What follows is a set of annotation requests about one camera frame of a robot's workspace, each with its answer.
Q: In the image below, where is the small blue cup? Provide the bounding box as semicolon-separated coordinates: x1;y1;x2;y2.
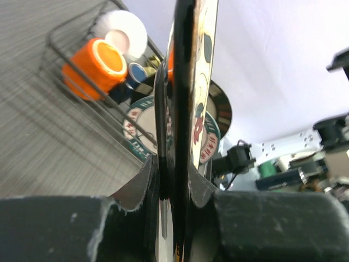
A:
125;62;148;89

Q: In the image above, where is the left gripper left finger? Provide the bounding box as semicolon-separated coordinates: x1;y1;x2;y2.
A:
1;157;159;261

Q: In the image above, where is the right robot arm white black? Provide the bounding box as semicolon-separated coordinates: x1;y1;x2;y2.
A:
212;113;348;178

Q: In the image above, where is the square floral plate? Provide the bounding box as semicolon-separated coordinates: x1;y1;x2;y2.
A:
154;1;219;261

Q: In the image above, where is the orange mug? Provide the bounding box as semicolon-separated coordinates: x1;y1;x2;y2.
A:
62;38;128;100

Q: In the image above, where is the white ribbed bowl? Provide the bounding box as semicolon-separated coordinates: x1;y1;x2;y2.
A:
92;10;148;61

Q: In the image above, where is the black wire dish rack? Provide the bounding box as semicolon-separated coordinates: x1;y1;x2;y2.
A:
40;1;163;162

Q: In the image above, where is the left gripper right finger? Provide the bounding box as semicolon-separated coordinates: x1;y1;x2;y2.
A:
186;166;348;261

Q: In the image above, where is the green rimmed white plate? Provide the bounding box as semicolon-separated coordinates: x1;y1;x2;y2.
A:
122;95;221;166

